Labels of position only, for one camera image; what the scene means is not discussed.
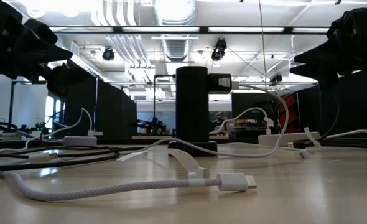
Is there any red storage bin shelf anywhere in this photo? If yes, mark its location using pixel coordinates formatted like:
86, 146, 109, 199
277, 92, 299, 134

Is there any silver ventilation duct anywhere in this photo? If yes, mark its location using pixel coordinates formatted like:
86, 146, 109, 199
154, 0, 197, 62

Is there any LED light bar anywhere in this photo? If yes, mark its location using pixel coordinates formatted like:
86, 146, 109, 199
49, 25, 330, 35

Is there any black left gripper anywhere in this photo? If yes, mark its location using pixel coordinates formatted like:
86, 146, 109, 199
0, 0, 91, 97

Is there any black monitor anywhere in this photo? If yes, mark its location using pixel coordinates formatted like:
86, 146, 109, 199
231, 92, 279, 121

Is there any black USB charger adapter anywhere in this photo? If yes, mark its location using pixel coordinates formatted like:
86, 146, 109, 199
208, 73, 233, 94

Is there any white power strip cord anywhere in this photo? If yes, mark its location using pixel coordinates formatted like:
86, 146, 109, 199
315, 129, 367, 141

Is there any black tower power strip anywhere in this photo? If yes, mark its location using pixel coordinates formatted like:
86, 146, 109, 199
167, 65, 218, 156

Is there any black curtain panel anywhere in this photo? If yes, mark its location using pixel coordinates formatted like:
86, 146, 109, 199
62, 73, 138, 140
297, 70, 367, 138

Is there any pale braided USB cable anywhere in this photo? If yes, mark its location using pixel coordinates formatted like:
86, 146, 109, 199
0, 81, 290, 202

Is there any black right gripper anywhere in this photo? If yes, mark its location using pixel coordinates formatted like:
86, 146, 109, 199
290, 7, 367, 91

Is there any white cable tie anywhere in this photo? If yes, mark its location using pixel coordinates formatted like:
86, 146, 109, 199
304, 126, 322, 147

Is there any black ceiling spotlight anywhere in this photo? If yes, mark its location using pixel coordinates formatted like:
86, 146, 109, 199
210, 37, 228, 62
269, 73, 284, 85
101, 46, 116, 62

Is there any black USB cable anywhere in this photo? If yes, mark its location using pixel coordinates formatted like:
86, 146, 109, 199
272, 89, 342, 149
0, 145, 147, 173

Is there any white power strip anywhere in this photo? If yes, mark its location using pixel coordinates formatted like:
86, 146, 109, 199
257, 131, 321, 146

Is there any black aluminium table frame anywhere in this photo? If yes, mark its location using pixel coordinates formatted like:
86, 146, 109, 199
98, 138, 367, 152

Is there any black cable loop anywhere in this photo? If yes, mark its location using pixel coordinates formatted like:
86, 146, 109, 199
0, 120, 19, 139

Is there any lavender round power hub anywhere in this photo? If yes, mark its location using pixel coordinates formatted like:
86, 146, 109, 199
62, 135, 98, 147

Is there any black metal rack frame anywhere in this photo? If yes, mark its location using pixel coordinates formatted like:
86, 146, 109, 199
8, 79, 65, 133

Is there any green electronics board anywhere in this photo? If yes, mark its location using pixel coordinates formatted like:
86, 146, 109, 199
15, 121, 52, 138

